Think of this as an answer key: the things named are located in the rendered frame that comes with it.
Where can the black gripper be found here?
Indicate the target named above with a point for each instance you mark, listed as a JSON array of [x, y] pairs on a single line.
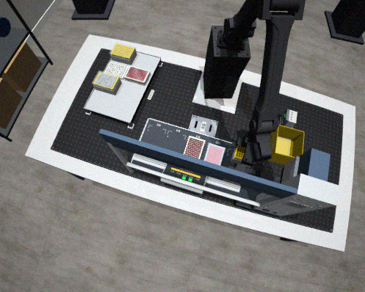
[[238, 137]]

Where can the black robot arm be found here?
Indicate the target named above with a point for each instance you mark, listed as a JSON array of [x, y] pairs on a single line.
[[278, 27]]

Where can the white trough reservoir with red liquid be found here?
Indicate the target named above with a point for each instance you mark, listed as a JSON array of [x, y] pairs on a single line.
[[139, 73]]

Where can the yellow waste bin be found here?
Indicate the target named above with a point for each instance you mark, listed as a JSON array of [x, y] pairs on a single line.
[[296, 146]]

